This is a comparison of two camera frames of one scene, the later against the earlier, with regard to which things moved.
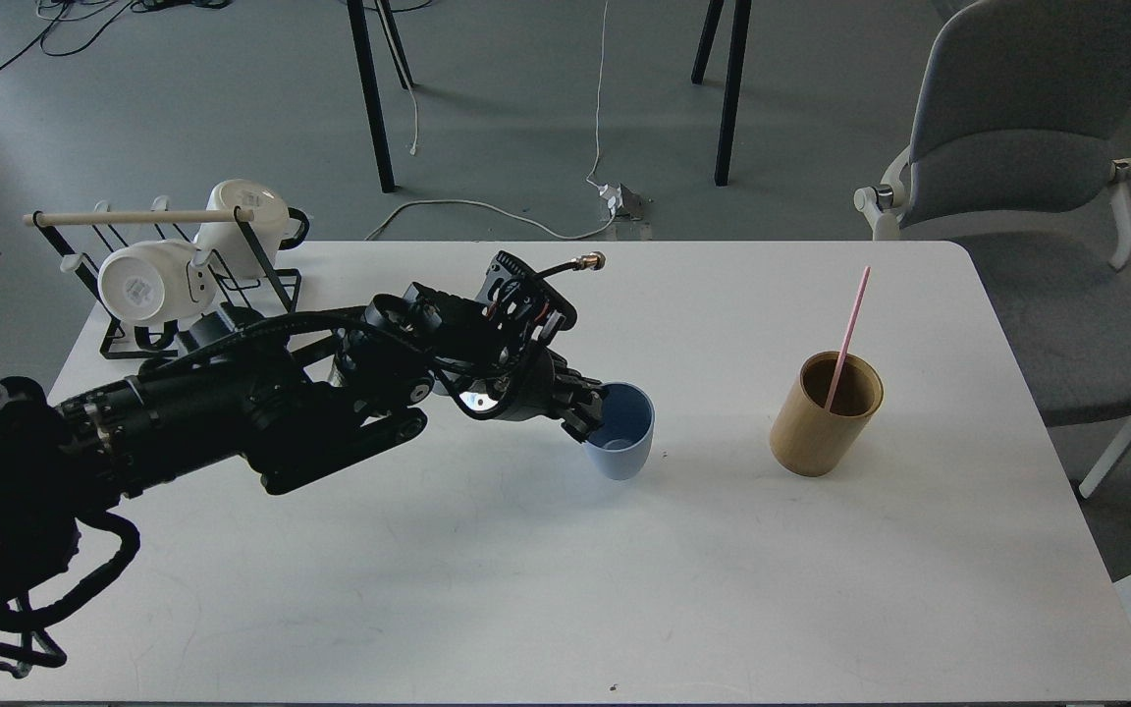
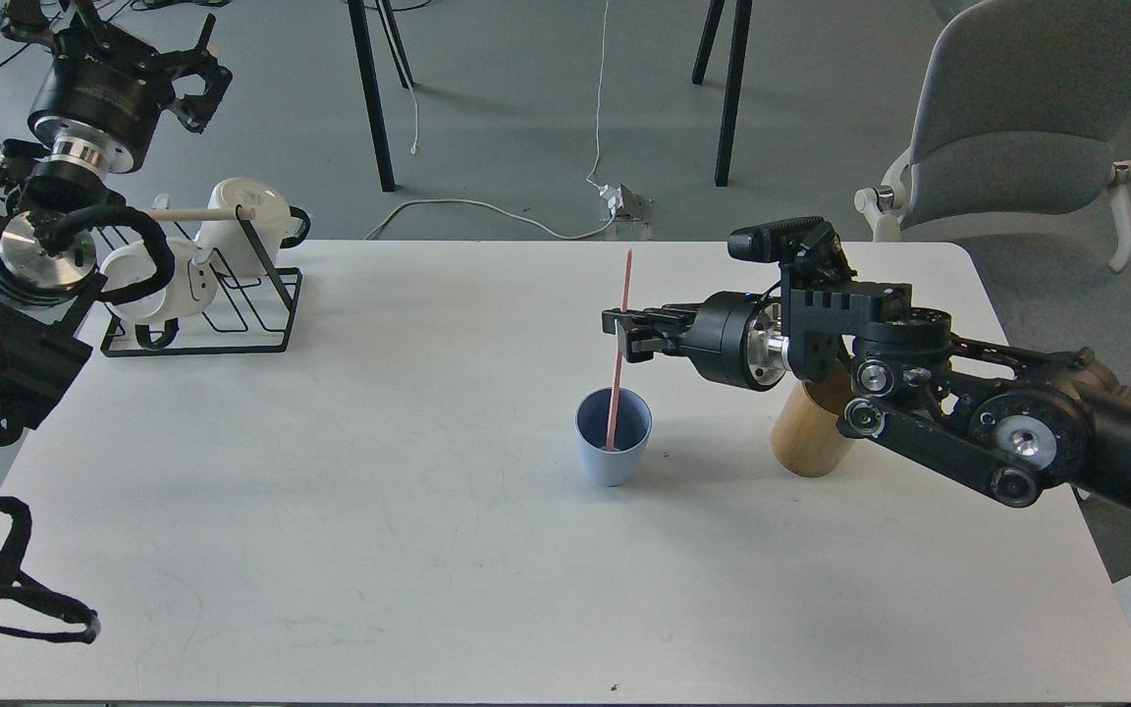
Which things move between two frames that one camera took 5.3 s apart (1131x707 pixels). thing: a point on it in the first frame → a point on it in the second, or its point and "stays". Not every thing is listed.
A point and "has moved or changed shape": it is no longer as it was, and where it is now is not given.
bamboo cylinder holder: (807, 439) stays
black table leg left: (360, 36) stays
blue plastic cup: (620, 446) stays
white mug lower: (156, 280) stays
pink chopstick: (861, 297) has moved or changed shape
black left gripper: (517, 379) → (100, 96)
